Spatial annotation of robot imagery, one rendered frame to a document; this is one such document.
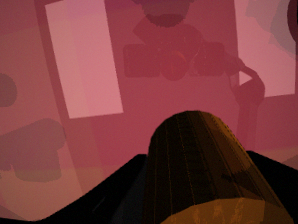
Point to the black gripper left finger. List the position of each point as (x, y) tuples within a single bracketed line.
[(117, 200)]

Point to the orange knob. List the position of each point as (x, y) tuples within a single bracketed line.
[(198, 173)]

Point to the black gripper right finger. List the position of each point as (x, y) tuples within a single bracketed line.
[(283, 180)]

